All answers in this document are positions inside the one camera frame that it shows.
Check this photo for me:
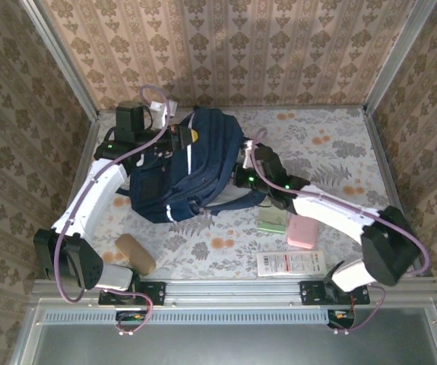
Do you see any navy blue backpack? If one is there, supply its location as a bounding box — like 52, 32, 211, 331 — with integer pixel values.
114, 107, 271, 226

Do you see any white plastic supply package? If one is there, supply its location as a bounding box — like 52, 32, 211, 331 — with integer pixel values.
255, 250, 328, 278

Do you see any brown pencil case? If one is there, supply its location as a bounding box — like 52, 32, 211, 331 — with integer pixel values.
114, 233, 157, 276

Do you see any pink soap bar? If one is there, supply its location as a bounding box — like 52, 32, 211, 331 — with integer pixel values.
287, 215, 318, 250

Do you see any floral table cover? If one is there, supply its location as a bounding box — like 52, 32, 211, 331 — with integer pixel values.
60, 108, 416, 278

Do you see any black electronics board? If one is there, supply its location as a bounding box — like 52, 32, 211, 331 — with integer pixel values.
326, 308, 356, 330
114, 308, 147, 332

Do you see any grey metal panel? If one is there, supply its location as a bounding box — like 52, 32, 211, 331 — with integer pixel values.
11, 298, 437, 365

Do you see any aluminium side rail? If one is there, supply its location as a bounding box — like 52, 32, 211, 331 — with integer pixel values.
46, 113, 101, 279
362, 108, 425, 278

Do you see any aluminium corner post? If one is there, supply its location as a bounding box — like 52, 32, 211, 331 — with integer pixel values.
363, 0, 437, 115
19, 0, 100, 119

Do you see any aluminium frame rail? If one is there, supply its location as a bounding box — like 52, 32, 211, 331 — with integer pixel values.
31, 277, 437, 306

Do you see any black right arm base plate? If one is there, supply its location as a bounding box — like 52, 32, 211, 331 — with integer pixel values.
299, 280, 371, 306

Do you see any grey slotted cable duct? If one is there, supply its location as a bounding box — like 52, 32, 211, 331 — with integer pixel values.
43, 309, 330, 325

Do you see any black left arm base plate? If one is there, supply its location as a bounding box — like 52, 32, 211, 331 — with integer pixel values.
98, 281, 166, 306

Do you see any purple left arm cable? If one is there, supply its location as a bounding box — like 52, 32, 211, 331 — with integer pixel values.
55, 84, 181, 336

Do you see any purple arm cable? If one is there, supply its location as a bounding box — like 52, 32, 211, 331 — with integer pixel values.
249, 129, 431, 335
55, 84, 181, 336

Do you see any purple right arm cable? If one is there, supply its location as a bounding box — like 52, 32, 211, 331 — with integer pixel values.
249, 129, 431, 335

